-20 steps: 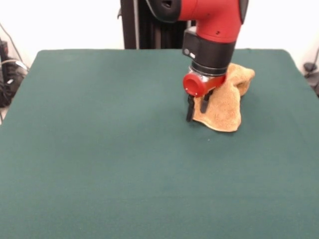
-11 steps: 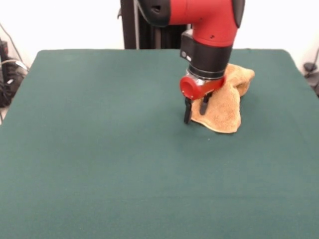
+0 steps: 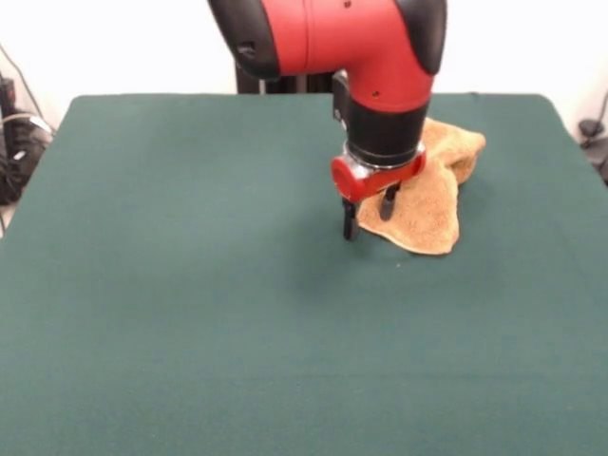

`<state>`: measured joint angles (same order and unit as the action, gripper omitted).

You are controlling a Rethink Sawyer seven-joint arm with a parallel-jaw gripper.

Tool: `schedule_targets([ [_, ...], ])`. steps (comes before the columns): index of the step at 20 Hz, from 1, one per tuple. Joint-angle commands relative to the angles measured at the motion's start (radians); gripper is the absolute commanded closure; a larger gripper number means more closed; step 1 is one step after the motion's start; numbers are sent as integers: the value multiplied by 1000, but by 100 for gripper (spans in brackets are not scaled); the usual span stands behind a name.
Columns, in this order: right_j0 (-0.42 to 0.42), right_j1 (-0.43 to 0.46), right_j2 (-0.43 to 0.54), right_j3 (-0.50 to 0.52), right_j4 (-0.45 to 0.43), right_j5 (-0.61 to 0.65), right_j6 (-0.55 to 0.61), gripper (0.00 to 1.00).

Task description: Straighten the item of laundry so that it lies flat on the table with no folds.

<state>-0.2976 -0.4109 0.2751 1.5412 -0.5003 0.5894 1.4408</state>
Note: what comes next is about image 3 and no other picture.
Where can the orange terry towel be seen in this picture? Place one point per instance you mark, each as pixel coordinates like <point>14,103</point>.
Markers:
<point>427,218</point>

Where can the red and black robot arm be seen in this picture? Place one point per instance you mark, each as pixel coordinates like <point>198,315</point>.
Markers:
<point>356,47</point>

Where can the black power strip red switch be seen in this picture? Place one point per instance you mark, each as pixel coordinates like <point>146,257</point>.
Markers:
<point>7,95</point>

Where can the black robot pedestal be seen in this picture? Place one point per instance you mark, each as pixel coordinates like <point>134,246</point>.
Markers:
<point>294,83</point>

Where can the black plug adapter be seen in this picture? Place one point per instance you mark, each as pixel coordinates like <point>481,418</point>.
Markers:
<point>589,128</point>

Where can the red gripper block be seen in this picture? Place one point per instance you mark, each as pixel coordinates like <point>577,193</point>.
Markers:
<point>361,183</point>

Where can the dark green table cloth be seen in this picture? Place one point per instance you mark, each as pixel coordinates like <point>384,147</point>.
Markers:
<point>190,309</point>

